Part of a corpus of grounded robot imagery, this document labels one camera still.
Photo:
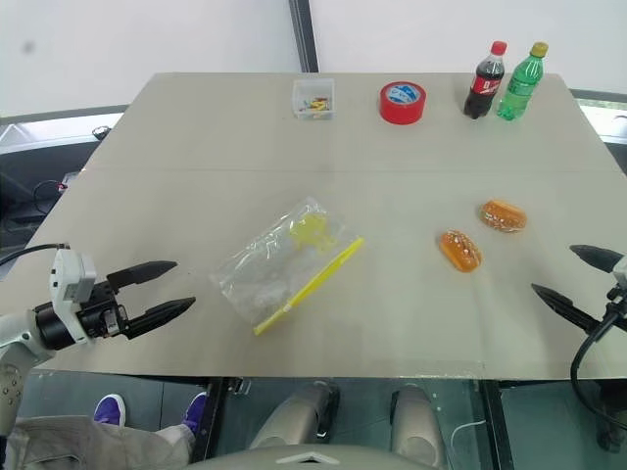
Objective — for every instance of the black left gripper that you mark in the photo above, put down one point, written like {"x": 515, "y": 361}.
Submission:
{"x": 100, "y": 311}

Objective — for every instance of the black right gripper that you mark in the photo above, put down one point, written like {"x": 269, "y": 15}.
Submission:
{"x": 618, "y": 299}

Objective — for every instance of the orange sesame bread roll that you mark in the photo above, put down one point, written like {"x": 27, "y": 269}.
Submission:
{"x": 503, "y": 215}
{"x": 460, "y": 250}

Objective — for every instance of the clear bag with yellow zipper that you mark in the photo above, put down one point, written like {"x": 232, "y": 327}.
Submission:
{"x": 264, "y": 274}

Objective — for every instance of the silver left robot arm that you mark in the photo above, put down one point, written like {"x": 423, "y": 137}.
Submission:
{"x": 19, "y": 325}

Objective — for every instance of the purple shoe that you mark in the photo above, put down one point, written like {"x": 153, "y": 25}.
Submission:
{"x": 110, "y": 410}
{"x": 196, "y": 411}

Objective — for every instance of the small red and white device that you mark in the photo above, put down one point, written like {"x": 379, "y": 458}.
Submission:
{"x": 68, "y": 180}

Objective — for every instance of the black table leg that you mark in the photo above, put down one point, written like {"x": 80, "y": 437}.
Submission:
{"x": 218, "y": 416}
{"x": 496, "y": 426}

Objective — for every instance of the beige trouser leg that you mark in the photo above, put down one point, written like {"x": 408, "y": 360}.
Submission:
{"x": 98, "y": 445}

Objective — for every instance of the grey rounded robot shell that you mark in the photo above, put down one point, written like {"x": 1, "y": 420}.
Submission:
{"x": 416, "y": 421}
{"x": 294, "y": 416}

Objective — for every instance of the green bottle with yellow cap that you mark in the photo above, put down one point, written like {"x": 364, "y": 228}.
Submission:
{"x": 519, "y": 88}

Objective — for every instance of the cola bottle with red cap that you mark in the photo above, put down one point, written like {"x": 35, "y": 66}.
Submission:
{"x": 482, "y": 88}

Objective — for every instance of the grey robot torso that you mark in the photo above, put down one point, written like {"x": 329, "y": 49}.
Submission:
{"x": 313, "y": 460}

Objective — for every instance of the coloured small clips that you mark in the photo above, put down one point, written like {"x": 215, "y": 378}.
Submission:
{"x": 316, "y": 105}

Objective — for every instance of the red tape roll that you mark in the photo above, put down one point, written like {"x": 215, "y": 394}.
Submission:
{"x": 401, "y": 105}

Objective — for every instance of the clear plastic box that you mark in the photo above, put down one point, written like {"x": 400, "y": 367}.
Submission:
{"x": 313, "y": 93}

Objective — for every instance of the dark grey pillar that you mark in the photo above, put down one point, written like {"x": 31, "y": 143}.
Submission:
{"x": 303, "y": 34}

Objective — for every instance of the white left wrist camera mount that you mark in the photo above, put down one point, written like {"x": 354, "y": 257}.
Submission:
{"x": 73, "y": 274}

